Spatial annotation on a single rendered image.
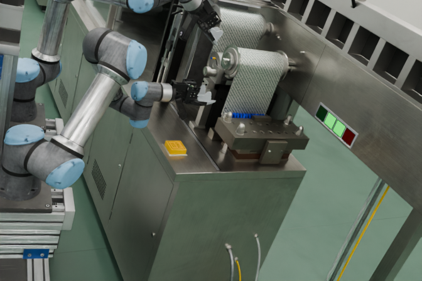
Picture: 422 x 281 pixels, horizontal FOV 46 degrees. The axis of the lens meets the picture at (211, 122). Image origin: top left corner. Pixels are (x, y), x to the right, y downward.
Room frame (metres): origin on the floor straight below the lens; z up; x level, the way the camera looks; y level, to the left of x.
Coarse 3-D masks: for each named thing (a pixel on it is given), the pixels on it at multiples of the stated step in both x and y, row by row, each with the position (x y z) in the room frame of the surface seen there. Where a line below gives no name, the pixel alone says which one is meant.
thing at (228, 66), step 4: (228, 52) 2.02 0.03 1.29; (224, 56) 2.03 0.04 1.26; (228, 56) 2.01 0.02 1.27; (232, 56) 2.00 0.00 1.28; (232, 60) 1.99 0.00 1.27; (224, 64) 2.02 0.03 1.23; (228, 64) 1.99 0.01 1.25; (232, 64) 1.99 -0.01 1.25; (224, 68) 2.01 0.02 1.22; (228, 68) 1.99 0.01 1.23
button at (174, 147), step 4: (168, 140) 1.77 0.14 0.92; (172, 140) 1.78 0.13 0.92; (176, 140) 1.80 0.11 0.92; (168, 144) 1.75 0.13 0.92; (172, 144) 1.75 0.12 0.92; (176, 144) 1.77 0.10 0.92; (180, 144) 1.78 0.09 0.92; (168, 148) 1.73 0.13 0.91; (172, 148) 1.73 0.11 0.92; (176, 148) 1.74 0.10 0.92; (180, 148) 1.75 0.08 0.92; (184, 148) 1.76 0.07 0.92; (172, 152) 1.72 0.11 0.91; (176, 152) 1.73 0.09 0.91; (180, 152) 1.74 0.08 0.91; (184, 152) 1.75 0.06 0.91
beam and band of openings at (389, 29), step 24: (264, 0) 2.52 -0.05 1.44; (288, 0) 2.38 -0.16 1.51; (312, 0) 2.25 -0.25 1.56; (336, 0) 2.13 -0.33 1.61; (312, 24) 2.26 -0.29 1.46; (336, 24) 2.13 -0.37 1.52; (360, 24) 1.98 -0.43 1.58; (384, 24) 1.89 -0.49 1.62; (408, 24) 1.88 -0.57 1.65; (336, 48) 2.04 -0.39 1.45; (360, 48) 2.02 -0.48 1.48; (384, 48) 1.87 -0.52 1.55; (408, 48) 1.78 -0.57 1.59; (384, 72) 1.89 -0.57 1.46; (408, 72) 1.74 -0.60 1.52; (408, 96) 1.70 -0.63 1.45
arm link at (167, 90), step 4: (164, 84) 1.80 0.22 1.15; (168, 84) 1.81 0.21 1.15; (164, 88) 1.77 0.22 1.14; (168, 88) 1.79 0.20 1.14; (172, 88) 1.80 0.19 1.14; (164, 92) 1.77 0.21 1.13; (168, 92) 1.78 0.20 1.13; (172, 92) 1.79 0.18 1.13; (164, 96) 1.76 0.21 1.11; (168, 96) 1.78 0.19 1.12; (164, 100) 1.77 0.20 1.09; (168, 100) 1.78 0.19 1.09
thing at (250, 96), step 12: (240, 84) 2.00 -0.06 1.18; (252, 84) 2.03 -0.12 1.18; (264, 84) 2.07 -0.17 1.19; (276, 84) 2.11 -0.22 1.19; (228, 96) 1.98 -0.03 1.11; (240, 96) 2.01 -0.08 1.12; (252, 96) 2.05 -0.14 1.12; (264, 96) 2.08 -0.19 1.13; (228, 108) 1.99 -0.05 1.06; (240, 108) 2.02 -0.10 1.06; (252, 108) 2.06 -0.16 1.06; (264, 108) 2.10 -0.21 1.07
